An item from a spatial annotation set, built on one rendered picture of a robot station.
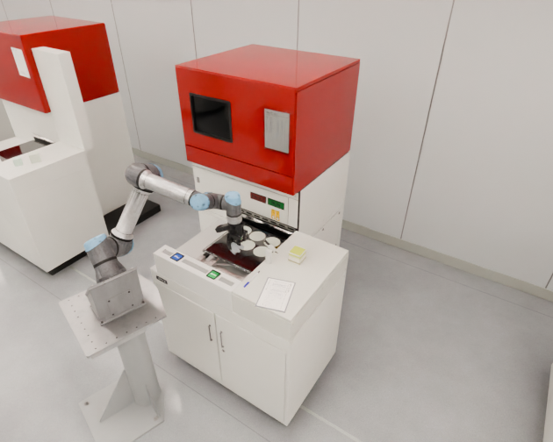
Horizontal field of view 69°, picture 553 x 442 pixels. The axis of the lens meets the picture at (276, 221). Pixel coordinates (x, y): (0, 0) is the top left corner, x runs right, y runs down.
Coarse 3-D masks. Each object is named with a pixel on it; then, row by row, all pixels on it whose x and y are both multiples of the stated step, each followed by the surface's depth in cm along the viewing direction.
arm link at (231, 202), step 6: (228, 192) 191; (234, 192) 191; (222, 198) 191; (228, 198) 188; (234, 198) 188; (240, 198) 190; (222, 204) 191; (228, 204) 189; (234, 204) 189; (240, 204) 191; (228, 210) 191; (234, 210) 191; (240, 210) 193; (228, 216) 193; (234, 216) 192
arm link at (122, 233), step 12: (156, 168) 204; (132, 192) 204; (144, 192) 202; (132, 204) 205; (144, 204) 209; (132, 216) 206; (120, 228) 208; (132, 228) 210; (120, 240) 208; (132, 240) 214; (120, 252) 209
